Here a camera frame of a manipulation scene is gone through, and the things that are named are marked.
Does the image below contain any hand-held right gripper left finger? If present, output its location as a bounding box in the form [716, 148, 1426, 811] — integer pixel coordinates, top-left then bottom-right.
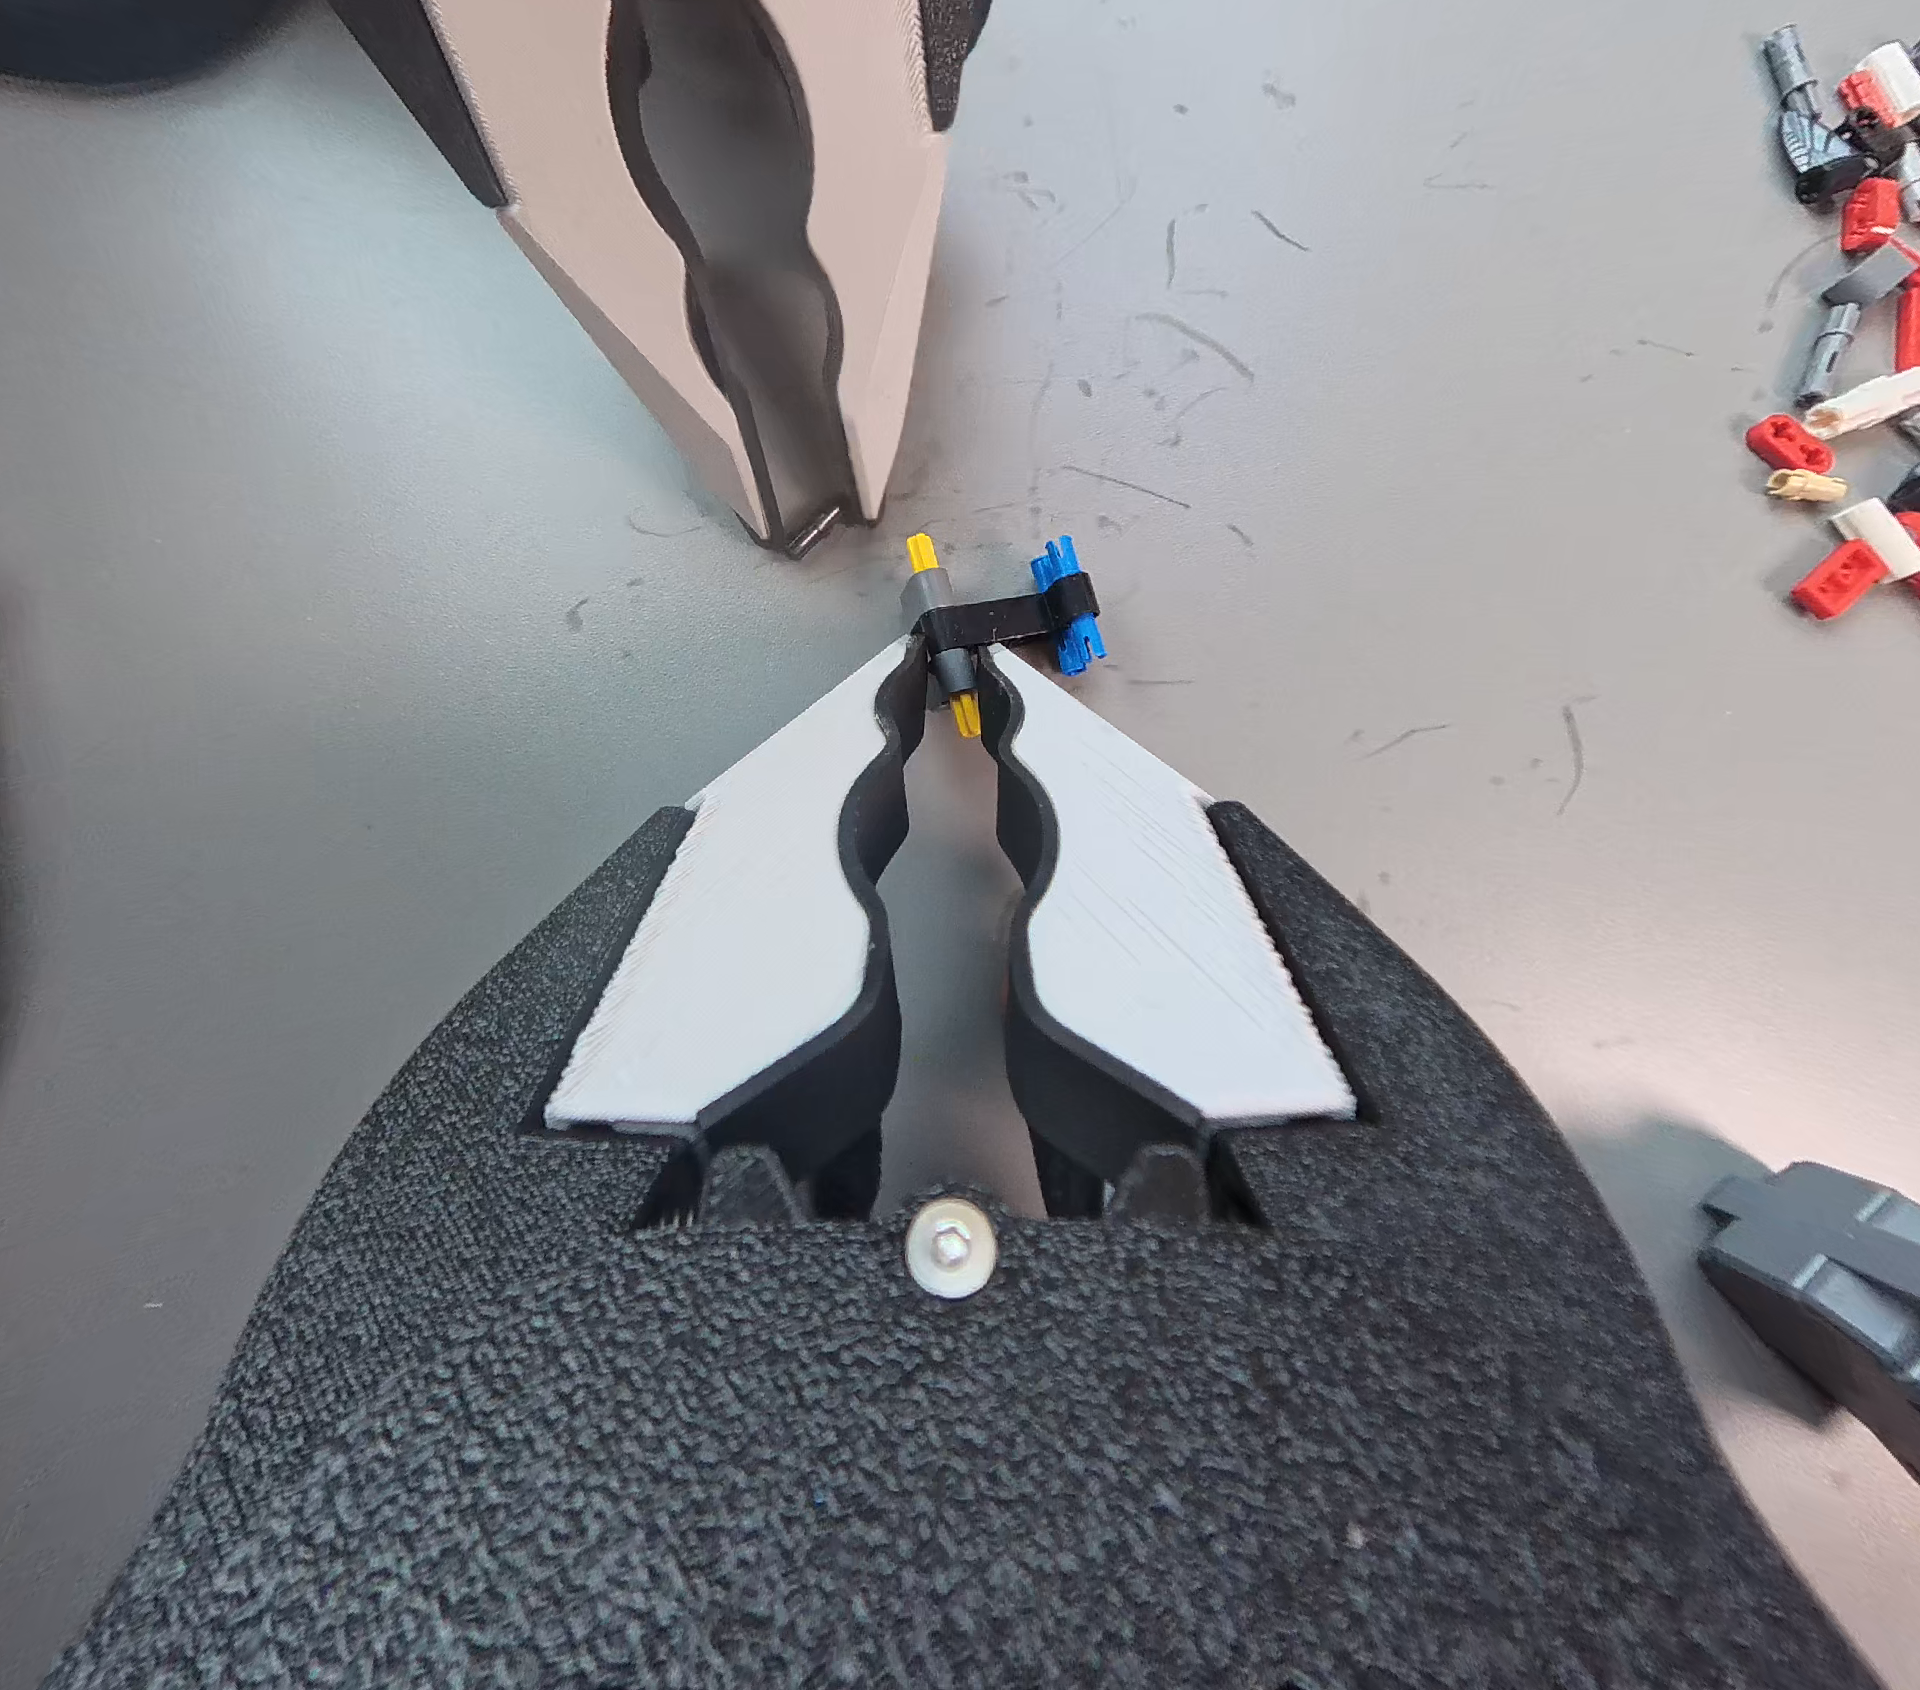
[543, 637, 925, 1221]

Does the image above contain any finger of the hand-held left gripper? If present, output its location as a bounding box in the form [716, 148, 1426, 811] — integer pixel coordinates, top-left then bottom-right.
[716, 0, 951, 526]
[340, 0, 786, 552]

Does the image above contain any dark grey plastic part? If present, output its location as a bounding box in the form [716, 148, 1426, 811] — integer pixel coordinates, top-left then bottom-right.
[1697, 1160, 1920, 1487]

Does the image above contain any small toy brick assembly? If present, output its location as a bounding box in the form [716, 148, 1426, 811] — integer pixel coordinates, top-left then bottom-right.
[900, 532, 1107, 741]

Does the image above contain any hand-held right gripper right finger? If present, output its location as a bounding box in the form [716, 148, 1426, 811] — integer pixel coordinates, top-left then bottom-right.
[975, 645, 1362, 1221]

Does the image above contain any pile of red white bricks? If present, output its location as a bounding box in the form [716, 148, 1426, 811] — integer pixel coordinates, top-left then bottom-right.
[1746, 24, 1920, 624]

